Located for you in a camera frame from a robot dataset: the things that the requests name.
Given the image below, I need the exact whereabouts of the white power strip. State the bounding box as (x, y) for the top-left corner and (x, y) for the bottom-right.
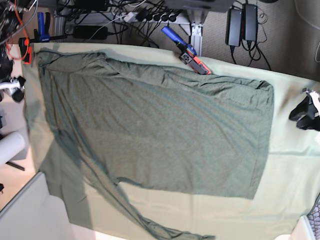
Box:
(119, 12), (190, 25)

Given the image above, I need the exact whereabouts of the light green table cloth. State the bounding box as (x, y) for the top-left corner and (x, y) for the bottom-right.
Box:
(22, 43), (320, 240)

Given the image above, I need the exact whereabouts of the blue handled clamp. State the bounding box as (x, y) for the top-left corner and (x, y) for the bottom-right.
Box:
(30, 12), (68, 43)

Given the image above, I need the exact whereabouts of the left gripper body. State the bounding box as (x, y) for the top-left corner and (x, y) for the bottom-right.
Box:
(302, 88), (320, 120)

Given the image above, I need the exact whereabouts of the green long-sleeve T-shirt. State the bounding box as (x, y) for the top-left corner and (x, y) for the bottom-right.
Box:
(36, 49), (274, 240)

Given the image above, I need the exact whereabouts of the white foam board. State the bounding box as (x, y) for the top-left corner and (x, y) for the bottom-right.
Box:
(0, 172), (75, 240)

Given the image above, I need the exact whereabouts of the white paper roll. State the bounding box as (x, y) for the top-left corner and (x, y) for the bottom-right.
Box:
(0, 131), (26, 165)

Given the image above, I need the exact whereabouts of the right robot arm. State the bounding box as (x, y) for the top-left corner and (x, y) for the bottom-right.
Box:
(0, 0), (27, 103)

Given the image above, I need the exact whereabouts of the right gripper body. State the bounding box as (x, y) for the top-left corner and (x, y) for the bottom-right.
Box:
(0, 76), (26, 97)

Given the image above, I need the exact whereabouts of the red black corner clamp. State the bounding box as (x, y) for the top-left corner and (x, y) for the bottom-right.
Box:
(18, 37), (33, 65)

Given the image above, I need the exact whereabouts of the aluminium table leg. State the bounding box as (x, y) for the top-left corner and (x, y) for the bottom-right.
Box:
(187, 10), (208, 56)

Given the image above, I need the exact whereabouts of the blue orange bar clamp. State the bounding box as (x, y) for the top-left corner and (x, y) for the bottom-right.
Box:
(161, 26), (211, 75)

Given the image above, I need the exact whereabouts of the black power adapter brick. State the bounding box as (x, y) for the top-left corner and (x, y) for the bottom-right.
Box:
(225, 8), (243, 47)

